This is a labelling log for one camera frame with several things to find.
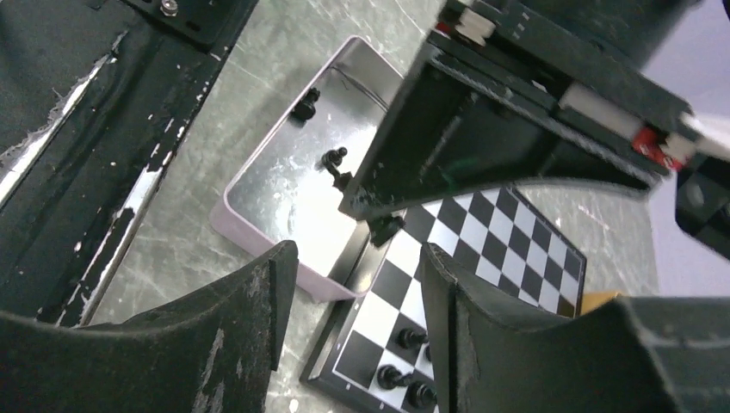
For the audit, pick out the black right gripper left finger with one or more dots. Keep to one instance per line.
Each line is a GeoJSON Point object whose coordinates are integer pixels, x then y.
{"type": "Point", "coordinates": [212, 350]}

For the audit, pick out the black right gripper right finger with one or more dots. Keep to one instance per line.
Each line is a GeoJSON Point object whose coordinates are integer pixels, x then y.
{"type": "Point", "coordinates": [633, 354]}

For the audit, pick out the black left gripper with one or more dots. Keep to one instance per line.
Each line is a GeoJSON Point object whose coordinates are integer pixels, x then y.
{"type": "Point", "coordinates": [451, 129]}

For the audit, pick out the black piece board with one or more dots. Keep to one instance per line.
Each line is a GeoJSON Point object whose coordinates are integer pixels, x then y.
{"type": "Point", "coordinates": [383, 229]}

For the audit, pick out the black chess pawn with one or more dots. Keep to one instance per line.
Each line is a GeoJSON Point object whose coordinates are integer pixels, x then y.
{"type": "Point", "coordinates": [421, 395]}
{"type": "Point", "coordinates": [389, 377]}

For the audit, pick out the pile of black chess pieces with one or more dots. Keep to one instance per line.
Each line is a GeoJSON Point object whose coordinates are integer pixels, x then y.
{"type": "Point", "coordinates": [330, 158]}

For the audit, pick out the gold tin box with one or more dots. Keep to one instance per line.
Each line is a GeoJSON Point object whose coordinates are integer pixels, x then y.
{"type": "Point", "coordinates": [593, 300]}

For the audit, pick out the black and white chessboard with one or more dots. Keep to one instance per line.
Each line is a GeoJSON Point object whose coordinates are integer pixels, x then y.
{"type": "Point", "coordinates": [494, 242]}

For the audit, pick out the silver tin box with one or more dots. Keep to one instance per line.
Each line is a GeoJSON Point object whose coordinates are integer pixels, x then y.
{"type": "Point", "coordinates": [277, 195]}

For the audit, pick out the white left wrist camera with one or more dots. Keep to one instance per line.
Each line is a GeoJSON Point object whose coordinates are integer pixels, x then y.
{"type": "Point", "coordinates": [714, 134]}

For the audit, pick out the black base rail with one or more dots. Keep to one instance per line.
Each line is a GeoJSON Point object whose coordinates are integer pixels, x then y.
{"type": "Point", "coordinates": [96, 97]}

